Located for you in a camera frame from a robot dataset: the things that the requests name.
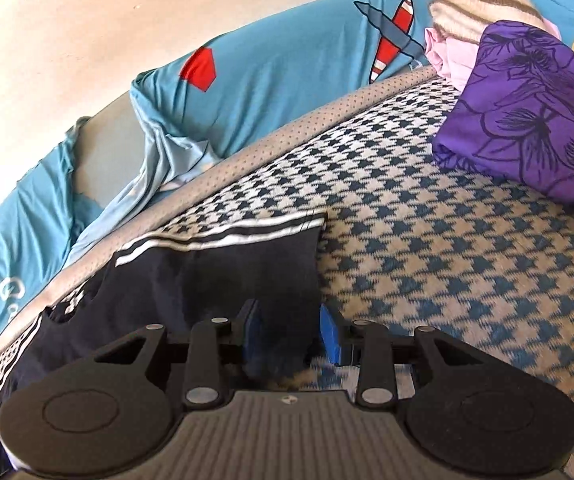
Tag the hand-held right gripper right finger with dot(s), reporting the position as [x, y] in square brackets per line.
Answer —
[331, 335]

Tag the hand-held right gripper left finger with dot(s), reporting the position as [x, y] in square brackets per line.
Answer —
[252, 335]

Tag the black t-shirt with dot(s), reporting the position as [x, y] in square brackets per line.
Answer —
[192, 280]

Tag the houndstooth bed mat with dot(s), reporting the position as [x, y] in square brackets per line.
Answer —
[442, 285]

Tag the light blue cloth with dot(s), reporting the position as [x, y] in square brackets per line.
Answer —
[167, 160]

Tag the grey padded bed board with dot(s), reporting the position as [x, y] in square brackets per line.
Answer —
[109, 160]

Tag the blue cartoon print bed sheet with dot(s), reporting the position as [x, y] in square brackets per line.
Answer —
[277, 60]

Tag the pink folded cloth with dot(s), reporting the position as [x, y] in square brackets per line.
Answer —
[452, 60]

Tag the purple floral folded cloth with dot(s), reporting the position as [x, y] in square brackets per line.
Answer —
[532, 100]

